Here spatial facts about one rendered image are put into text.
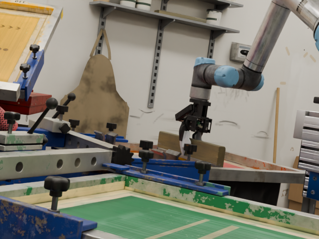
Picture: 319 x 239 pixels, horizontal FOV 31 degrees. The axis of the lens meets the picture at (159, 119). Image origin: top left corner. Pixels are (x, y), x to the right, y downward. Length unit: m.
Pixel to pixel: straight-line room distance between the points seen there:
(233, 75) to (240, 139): 2.90
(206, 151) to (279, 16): 0.53
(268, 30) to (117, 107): 2.28
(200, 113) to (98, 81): 2.08
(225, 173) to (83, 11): 2.43
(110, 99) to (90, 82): 0.20
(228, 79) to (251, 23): 2.91
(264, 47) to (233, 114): 2.77
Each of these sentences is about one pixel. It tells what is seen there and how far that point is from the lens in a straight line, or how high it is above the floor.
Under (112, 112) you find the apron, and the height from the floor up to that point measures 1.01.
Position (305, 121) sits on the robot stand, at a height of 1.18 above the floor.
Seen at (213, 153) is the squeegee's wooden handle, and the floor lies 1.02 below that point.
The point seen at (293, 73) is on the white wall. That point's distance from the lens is 5.22.
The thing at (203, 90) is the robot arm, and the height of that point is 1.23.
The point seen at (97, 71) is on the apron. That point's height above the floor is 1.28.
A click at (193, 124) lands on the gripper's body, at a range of 2.11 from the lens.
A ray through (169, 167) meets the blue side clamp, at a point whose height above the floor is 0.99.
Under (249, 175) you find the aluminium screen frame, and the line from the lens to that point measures 1.97.
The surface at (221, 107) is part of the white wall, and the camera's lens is 4.74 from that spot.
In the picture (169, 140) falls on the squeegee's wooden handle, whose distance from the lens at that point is 2.26.
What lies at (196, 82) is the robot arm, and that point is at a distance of 2.11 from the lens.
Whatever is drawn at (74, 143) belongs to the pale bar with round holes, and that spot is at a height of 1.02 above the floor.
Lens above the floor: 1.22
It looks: 3 degrees down
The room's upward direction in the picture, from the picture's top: 8 degrees clockwise
